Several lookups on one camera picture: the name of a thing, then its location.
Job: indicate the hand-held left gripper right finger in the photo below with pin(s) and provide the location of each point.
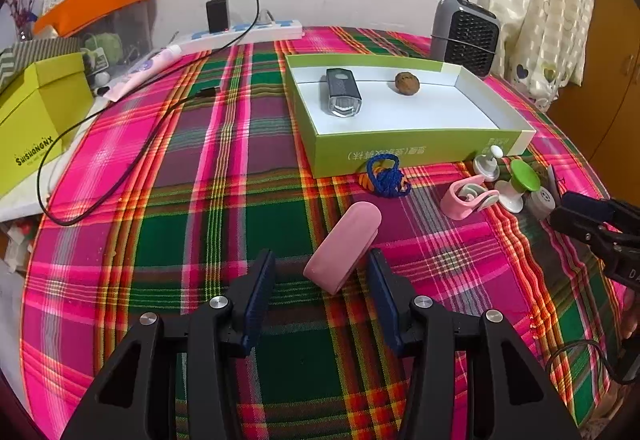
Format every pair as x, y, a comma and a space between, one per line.
384, 305

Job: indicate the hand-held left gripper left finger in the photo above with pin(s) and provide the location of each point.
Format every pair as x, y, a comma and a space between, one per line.
257, 302

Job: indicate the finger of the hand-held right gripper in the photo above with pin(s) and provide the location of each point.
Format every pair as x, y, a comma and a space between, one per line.
575, 225
582, 204

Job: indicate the white round disc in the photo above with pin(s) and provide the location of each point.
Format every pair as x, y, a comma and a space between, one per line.
542, 202

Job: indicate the pink oblong case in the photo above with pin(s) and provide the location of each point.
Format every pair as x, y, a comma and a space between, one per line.
342, 247

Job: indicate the pink clip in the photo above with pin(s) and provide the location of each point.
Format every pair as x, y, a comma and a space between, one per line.
462, 200

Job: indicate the green and white box tray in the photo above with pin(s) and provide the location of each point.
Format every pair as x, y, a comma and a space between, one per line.
400, 119

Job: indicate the white knob suction cup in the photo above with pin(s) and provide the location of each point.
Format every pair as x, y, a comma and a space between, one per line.
487, 165

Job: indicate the plaid tablecloth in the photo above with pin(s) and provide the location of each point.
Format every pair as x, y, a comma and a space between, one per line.
200, 200

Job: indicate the cream patterned curtain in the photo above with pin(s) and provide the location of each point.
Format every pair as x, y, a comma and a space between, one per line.
545, 4

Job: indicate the grey desk heater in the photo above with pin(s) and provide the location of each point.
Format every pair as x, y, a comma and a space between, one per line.
465, 34

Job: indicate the brown walnut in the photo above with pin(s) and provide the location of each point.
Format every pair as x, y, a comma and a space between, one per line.
406, 82

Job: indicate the black bike light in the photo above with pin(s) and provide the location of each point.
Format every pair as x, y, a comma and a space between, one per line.
340, 92

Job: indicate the pink toothpaste tube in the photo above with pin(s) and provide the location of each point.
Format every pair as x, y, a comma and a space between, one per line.
142, 69

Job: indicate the white power strip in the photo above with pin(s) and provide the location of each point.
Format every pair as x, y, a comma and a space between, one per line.
245, 33

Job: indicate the yellow-green cardboard box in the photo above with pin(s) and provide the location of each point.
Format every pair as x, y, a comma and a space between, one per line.
40, 119

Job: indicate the black charger adapter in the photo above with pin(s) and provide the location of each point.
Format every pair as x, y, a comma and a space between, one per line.
217, 14

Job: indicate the clear bin with orange lid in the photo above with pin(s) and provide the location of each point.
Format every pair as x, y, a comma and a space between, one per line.
100, 12

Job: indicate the grey zigzag box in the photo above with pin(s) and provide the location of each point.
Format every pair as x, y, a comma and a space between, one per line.
30, 57

